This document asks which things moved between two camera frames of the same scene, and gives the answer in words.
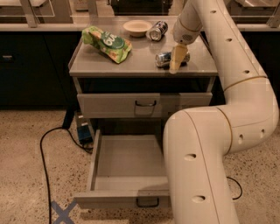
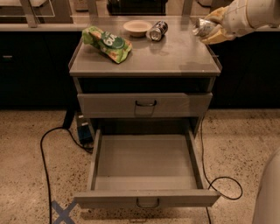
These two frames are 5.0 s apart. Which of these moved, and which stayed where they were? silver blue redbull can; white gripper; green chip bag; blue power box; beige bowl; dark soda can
Moved: silver blue redbull can; white gripper
Stayed: blue power box; green chip bag; dark soda can; beige bowl
